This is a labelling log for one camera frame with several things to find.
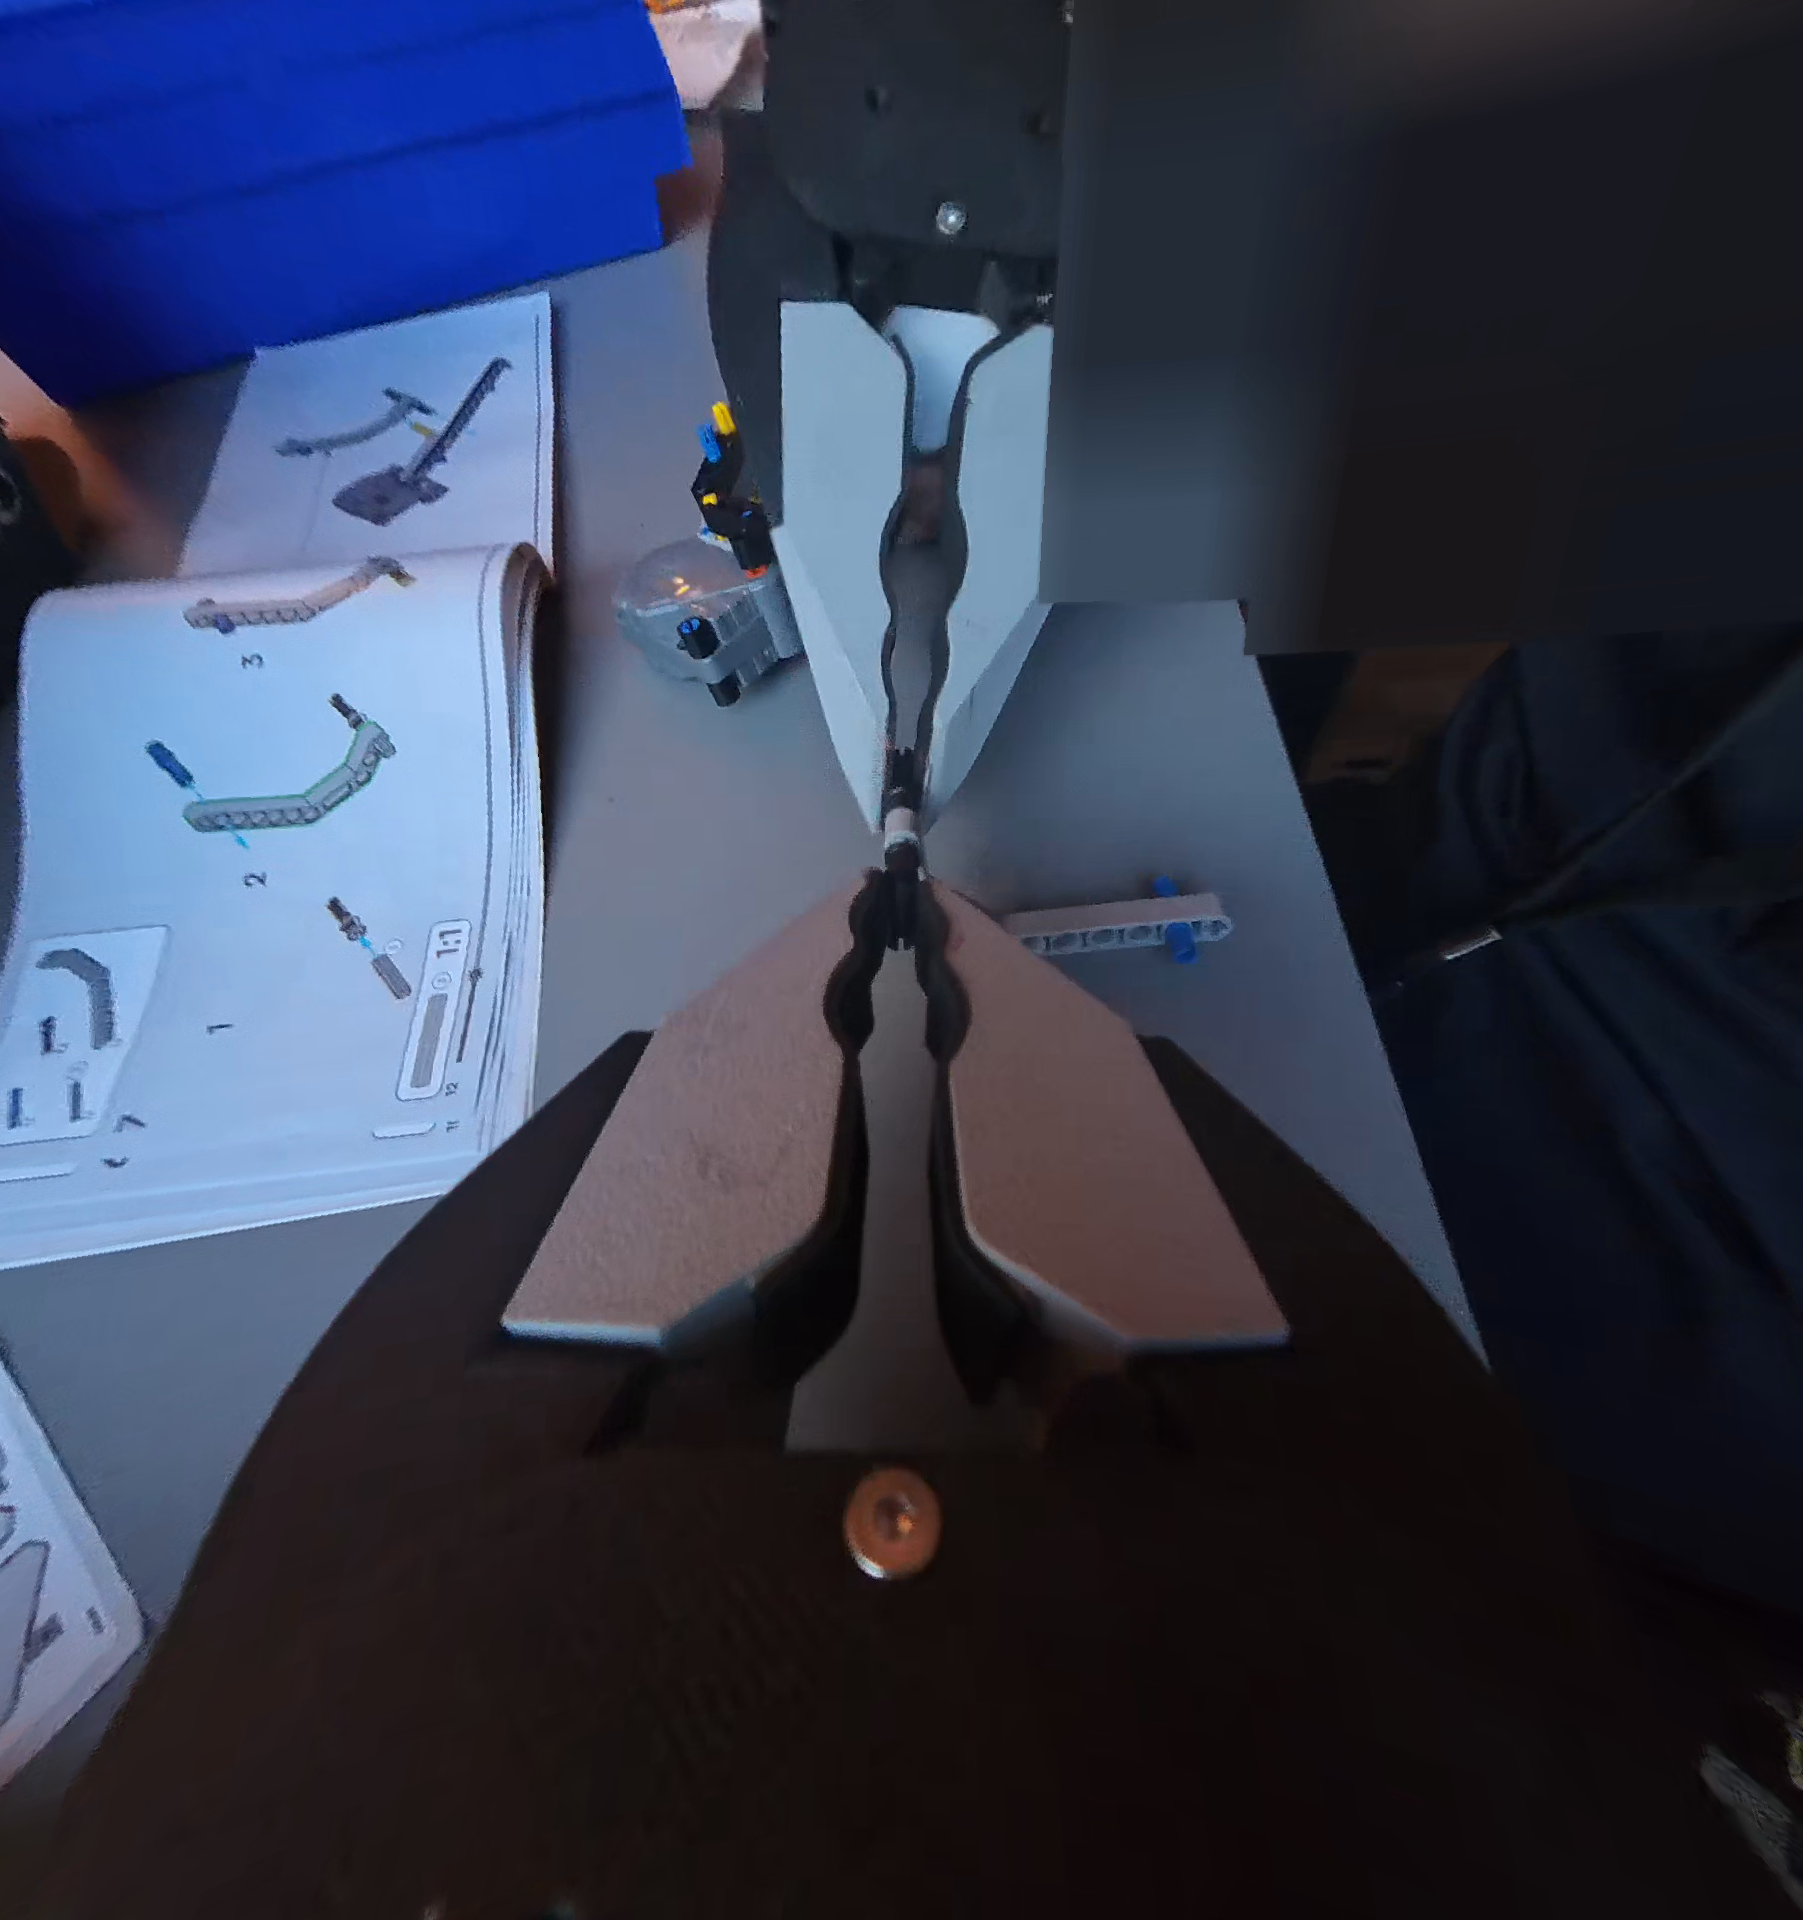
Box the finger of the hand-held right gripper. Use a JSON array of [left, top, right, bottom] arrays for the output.
[[777, 301, 921, 821], [921, 313, 1055, 801]]

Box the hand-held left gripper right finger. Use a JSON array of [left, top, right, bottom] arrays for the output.
[[900, 878, 1293, 1407]]

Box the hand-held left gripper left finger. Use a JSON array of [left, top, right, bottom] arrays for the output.
[[500, 872, 902, 1401]]

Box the grey lego beam blue pin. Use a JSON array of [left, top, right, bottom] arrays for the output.
[[1005, 878, 1236, 966]]

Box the small black lego assembly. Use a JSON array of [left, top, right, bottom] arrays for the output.
[[687, 401, 778, 581]]

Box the grey lego motor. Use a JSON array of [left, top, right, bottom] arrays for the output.
[[611, 533, 810, 710]]

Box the open lego instruction booklet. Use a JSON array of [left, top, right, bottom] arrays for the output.
[[0, 292, 558, 1278]]

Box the blue plastic storage bin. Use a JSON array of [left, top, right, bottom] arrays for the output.
[[0, 0, 693, 406]]

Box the white printed outline sheet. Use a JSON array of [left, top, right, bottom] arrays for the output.
[[0, 1275, 145, 1841]]

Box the black drawstring cord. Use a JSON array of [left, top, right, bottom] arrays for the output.
[[1368, 631, 1803, 1007]]

